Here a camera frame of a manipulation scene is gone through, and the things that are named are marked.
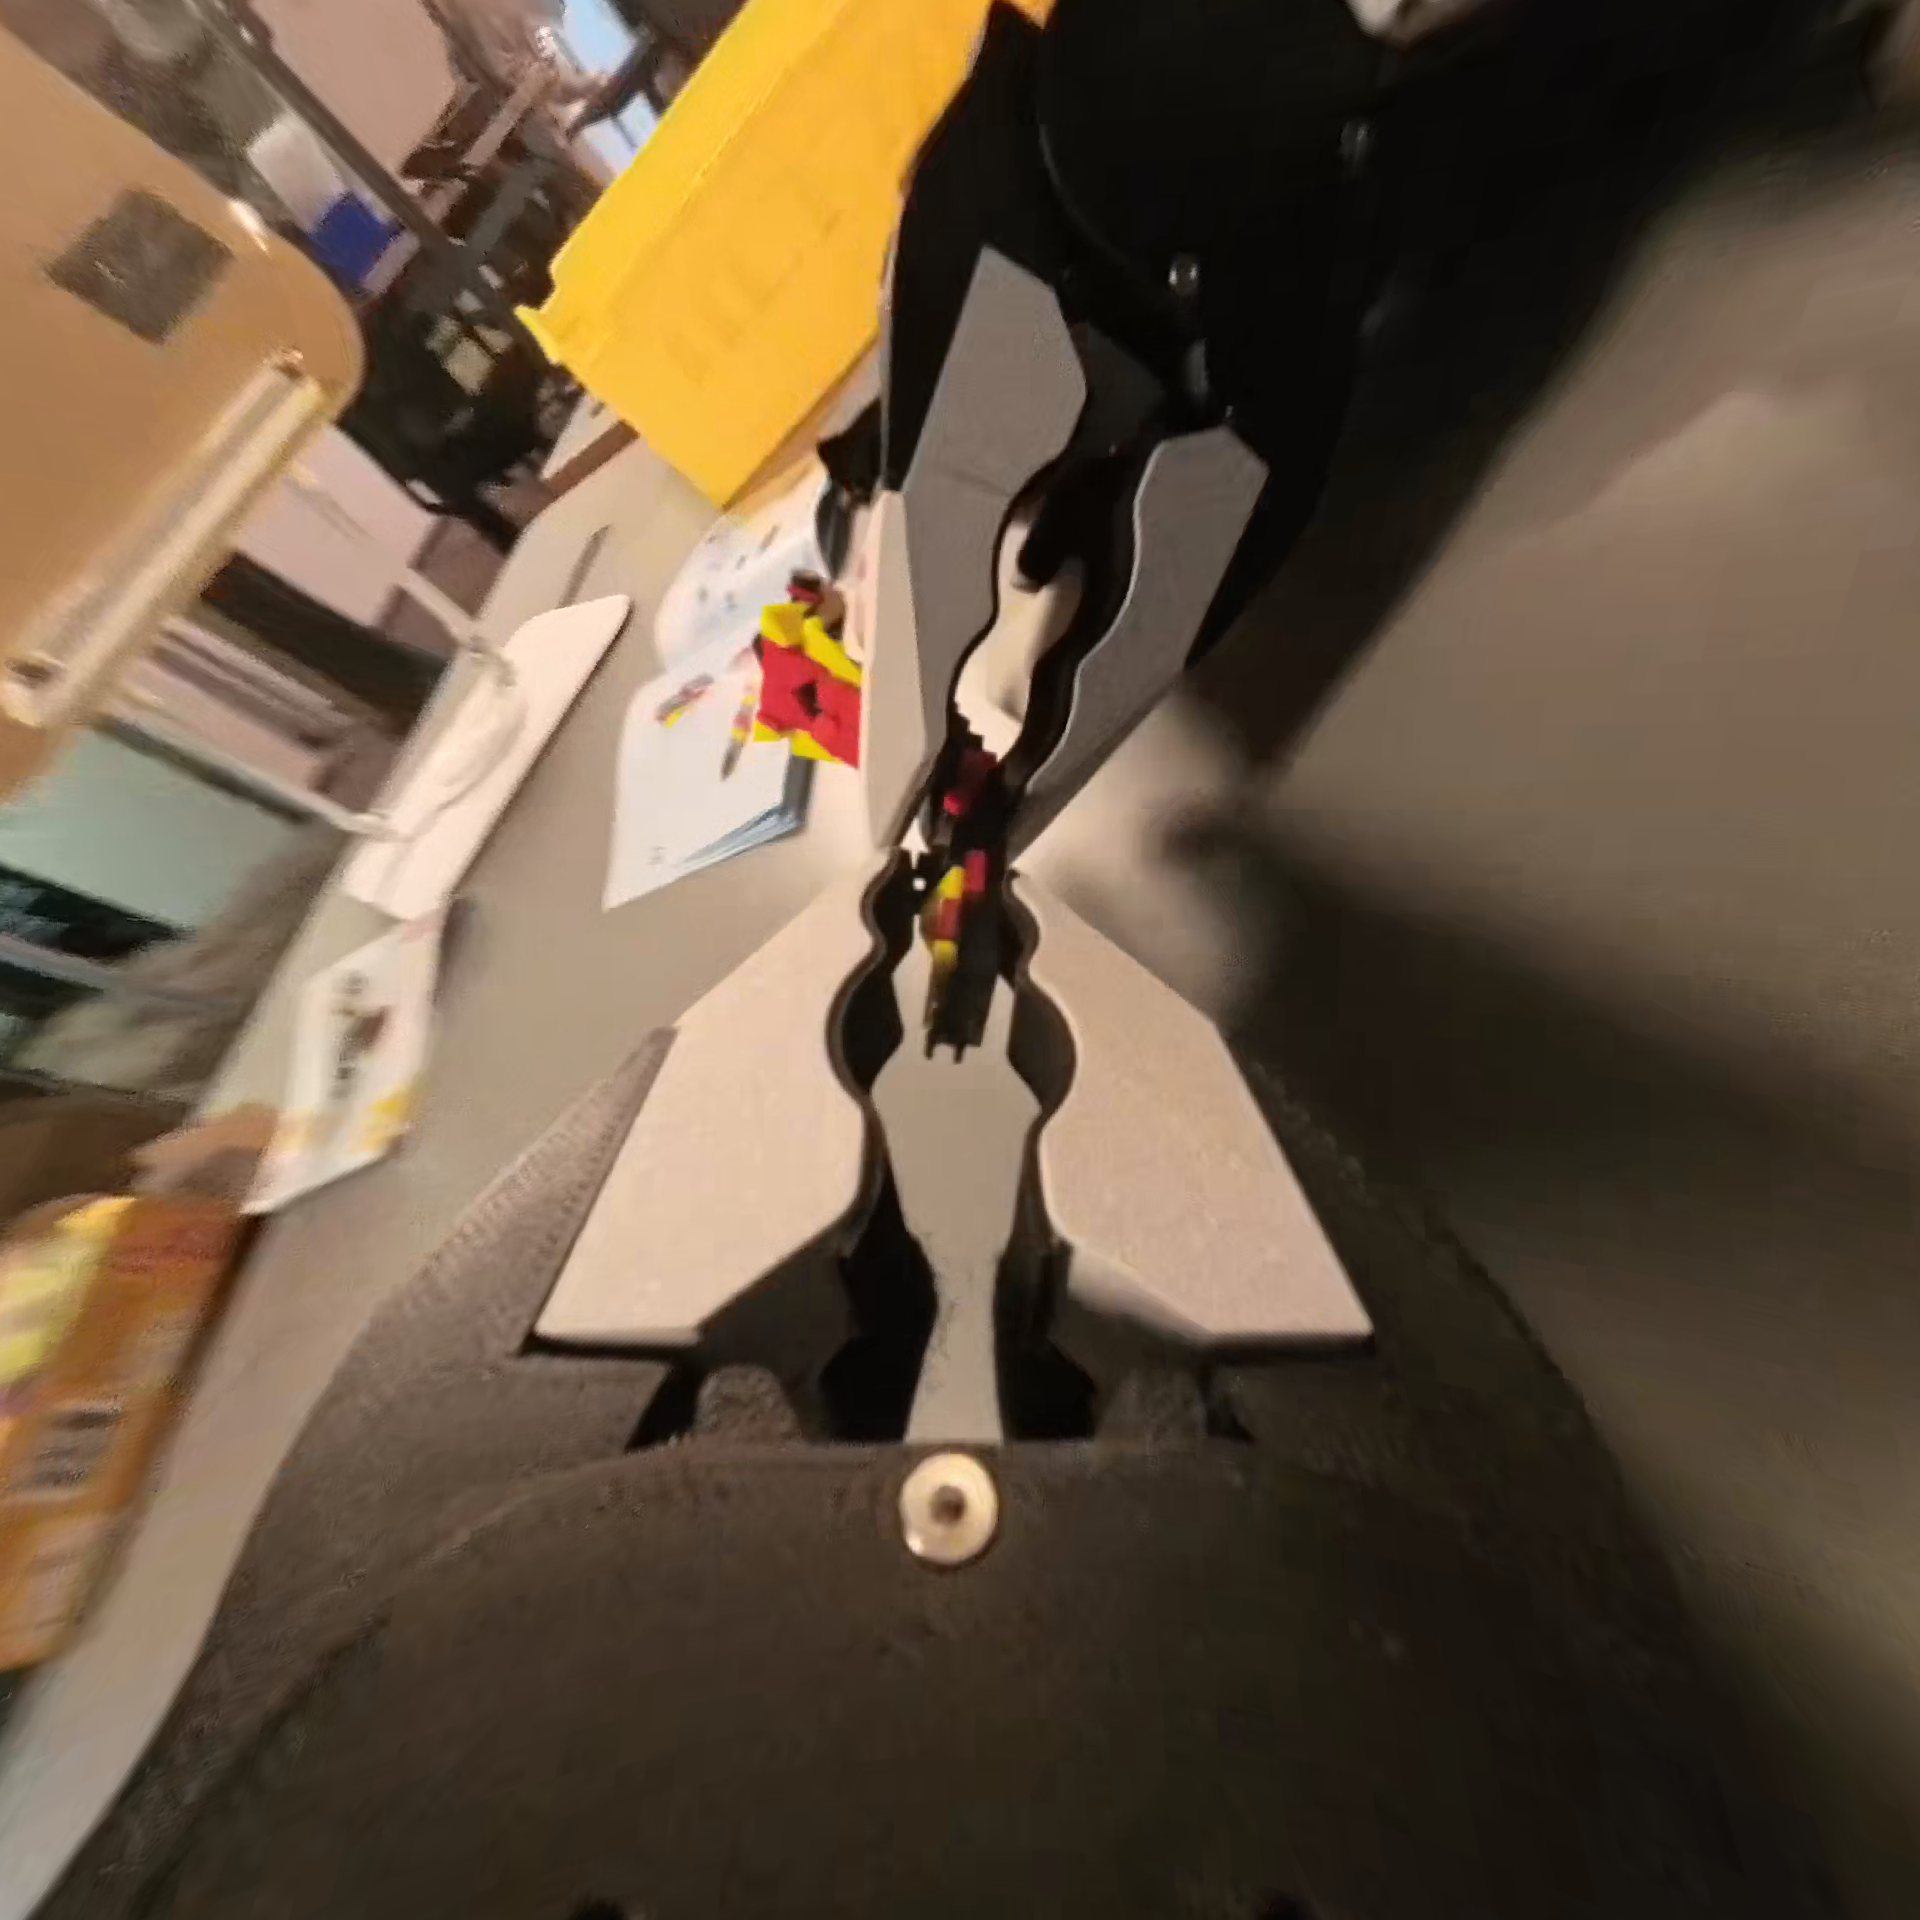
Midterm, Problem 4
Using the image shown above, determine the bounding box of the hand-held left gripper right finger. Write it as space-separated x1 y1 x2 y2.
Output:
1008 873 1374 1347

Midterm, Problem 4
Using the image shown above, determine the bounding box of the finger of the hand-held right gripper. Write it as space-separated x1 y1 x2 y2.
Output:
865 244 1087 849
1008 423 1274 866

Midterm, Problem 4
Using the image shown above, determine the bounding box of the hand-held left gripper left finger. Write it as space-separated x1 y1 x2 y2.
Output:
533 850 911 1347

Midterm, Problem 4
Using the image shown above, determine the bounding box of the black red yellow lego model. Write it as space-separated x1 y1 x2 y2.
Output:
726 567 1009 1063

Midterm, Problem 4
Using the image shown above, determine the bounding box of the yellow plastic bin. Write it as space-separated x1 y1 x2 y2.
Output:
515 0 1053 511

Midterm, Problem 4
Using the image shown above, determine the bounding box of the orange cardboard lego box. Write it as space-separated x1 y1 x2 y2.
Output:
0 1191 251 1676

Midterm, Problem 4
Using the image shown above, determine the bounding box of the open instruction booklet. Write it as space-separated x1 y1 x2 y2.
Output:
600 508 842 915

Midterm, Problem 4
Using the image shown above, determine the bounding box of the closed instruction booklet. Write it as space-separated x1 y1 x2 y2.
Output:
237 927 445 1215

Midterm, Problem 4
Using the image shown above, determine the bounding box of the wooden board on white stand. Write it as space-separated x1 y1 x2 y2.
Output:
0 28 632 921

